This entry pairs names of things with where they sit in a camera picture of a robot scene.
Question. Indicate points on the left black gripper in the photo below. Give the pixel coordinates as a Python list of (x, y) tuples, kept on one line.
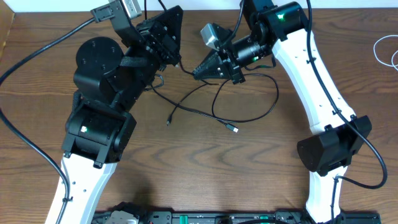
[(160, 36)]

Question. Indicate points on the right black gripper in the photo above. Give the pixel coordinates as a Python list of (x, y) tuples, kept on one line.
[(213, 65)]

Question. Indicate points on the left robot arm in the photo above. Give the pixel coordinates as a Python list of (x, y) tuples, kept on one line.
[(110, 77)]

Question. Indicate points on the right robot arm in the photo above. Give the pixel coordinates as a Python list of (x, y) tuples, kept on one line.
[(337, 133)]

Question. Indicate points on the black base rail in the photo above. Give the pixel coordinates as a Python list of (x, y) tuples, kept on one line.
[(127, 212)]

